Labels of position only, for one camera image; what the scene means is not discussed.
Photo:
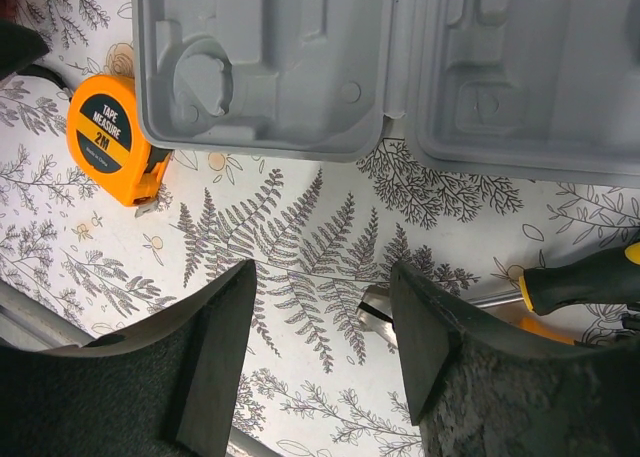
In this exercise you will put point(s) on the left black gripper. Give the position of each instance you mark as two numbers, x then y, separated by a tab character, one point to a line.
19	47

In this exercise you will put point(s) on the black yellow screwdriver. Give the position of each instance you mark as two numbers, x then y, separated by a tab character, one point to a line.
609	276

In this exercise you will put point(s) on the grey plastic tool case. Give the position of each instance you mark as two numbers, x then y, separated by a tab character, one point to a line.
535	89

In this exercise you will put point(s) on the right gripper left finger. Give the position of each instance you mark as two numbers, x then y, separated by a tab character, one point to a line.
164	386

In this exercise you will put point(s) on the orange handled pliers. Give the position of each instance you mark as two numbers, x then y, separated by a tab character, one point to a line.
375	313

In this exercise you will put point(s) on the orange tape measure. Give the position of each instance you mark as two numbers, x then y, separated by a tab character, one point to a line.
105	140

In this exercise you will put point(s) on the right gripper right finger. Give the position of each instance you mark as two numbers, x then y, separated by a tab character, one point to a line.
478	386

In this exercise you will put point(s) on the floral table mat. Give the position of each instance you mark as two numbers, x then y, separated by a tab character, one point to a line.
314	382

